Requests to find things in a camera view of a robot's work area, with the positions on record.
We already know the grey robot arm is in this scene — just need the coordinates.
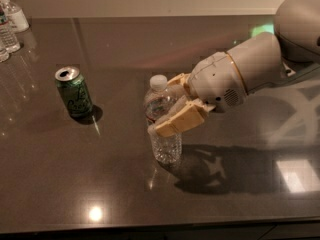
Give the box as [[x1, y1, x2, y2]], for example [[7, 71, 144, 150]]
[[148, 0, 320, 137]]

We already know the clear bottle at edge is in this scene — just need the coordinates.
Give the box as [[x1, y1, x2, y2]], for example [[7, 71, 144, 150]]
[[0, 40, 9, 62]]

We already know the white pump dispenser bottle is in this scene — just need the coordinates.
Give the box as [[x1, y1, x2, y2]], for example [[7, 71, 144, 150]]
[[0, 0, 29, 33]]

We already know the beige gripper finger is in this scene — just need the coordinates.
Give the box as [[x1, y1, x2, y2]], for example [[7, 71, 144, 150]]
[[168, 73, 190, 94], [148, 96, 214, 137]]

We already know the clear plastic water bottle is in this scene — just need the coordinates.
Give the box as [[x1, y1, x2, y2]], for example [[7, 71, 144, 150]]
[[143, 75, 182, 164]]

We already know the green soda can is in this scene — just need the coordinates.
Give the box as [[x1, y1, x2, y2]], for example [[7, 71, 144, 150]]
[[55, 66, 93, 118]]

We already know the clear water bottle background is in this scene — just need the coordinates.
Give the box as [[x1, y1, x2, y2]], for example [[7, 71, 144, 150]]
[[0, 8, 21, 53]]

